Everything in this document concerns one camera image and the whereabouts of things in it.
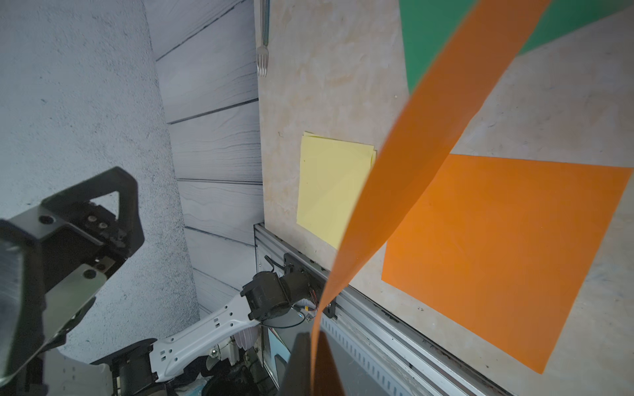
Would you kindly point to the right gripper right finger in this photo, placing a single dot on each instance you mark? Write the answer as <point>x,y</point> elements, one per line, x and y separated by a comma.
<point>326,380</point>

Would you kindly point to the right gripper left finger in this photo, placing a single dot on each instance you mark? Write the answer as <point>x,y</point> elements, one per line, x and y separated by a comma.
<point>297,377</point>

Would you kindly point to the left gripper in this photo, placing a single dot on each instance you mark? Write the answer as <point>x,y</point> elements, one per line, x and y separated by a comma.
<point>54,260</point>

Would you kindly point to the yellow paper sheet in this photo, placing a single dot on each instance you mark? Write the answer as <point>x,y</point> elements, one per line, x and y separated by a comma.
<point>332,176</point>

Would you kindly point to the orange paper sheet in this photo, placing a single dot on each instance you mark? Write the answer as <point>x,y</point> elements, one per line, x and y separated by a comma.
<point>502,246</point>
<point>452,91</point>

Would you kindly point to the green paper sheet bottom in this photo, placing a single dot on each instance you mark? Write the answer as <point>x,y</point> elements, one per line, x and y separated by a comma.
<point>428,25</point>

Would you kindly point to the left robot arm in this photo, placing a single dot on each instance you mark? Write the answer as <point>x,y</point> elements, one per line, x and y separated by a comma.
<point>147,367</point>

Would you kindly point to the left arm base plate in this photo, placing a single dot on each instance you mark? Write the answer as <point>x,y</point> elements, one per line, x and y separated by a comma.
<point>305,285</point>

